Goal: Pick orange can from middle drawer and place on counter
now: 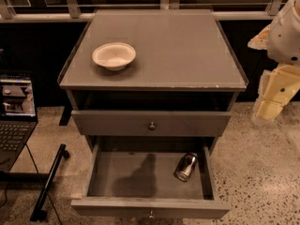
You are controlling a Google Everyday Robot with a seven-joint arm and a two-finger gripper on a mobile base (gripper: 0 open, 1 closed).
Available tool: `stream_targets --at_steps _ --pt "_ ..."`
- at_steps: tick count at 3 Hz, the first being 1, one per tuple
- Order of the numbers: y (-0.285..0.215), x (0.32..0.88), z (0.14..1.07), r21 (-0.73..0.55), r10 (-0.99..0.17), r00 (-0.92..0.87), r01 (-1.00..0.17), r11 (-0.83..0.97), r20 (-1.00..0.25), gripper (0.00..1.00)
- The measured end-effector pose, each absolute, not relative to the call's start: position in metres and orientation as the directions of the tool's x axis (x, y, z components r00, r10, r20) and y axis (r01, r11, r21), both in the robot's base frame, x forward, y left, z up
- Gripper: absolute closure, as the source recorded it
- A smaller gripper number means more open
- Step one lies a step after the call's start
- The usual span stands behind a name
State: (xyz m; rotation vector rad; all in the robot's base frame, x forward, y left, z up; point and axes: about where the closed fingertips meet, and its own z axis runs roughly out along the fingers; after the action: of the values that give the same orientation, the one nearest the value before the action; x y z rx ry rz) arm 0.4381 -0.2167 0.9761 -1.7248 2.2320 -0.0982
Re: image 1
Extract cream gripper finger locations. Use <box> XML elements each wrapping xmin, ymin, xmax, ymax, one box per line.
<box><xmin>253</xmin><ymin>97</ymin><xmax>283</xmax><ymax>121</ymax></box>

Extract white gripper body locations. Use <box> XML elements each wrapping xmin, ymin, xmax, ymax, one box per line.
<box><xmin>258</xmin><ymin>64</ymin><xmax>300</xmax><ymax>103</ymax></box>

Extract shiny orange soda can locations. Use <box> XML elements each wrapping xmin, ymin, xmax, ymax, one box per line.
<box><xmin>174</xmin><ymin>153</ymin><xmax>198</xmax><ymax>182</ymax></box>

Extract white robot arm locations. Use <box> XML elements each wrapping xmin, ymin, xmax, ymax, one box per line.
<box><xmin>247</xmin><ymin>0</ymin><xmax>300</xmax><ymax>121</ymax></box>

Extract grey drawer cabinet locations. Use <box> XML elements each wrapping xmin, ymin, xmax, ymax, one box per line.
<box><xmin>57</xmin><ymin>8</ymin><xmax>249</xmax><ymax>219</ymax></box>

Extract top drawer knob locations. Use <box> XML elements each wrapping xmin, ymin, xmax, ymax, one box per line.
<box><xmin>148</xmin><ymin>122</ymin><xmax>156</xmax><ymax>130</ymax></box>

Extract open grey middle drawer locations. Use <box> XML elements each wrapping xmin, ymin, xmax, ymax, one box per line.
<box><xmin>71</xmin><ymin>137</ymin><xmax>231</xmax><ymax>219</ymax></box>

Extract closed grey top drawer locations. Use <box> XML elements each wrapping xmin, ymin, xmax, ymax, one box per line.
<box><xmin>72</xmin><ymin>111</ymin><xmax>231</xmax><ymax>137</ymax></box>

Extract white paper bowl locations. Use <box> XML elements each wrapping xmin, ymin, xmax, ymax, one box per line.
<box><xmin>92</xmin><ymin>42</ymin><xmax>136</xmax><ymax>71</ymax></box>

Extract metal window railing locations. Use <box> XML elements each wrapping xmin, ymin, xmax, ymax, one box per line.
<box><xmin>0</xmin><ymin>0</ymin><xmax>300</xmax><ymax>24</ymax></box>

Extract black laptop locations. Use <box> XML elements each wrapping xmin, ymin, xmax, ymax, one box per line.
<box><xmin>0</xmin><ymin>70</ymin><xmax>38</xmax><ymax>173</ymax></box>

